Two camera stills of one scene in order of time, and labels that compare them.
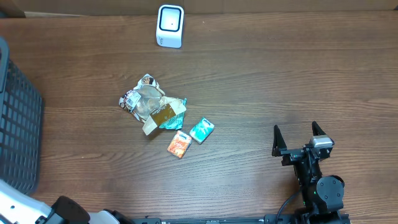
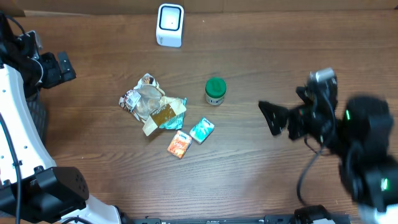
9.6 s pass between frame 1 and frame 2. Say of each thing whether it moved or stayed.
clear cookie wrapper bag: stayed
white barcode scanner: stayed
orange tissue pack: stayed
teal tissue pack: stayed
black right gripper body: moved
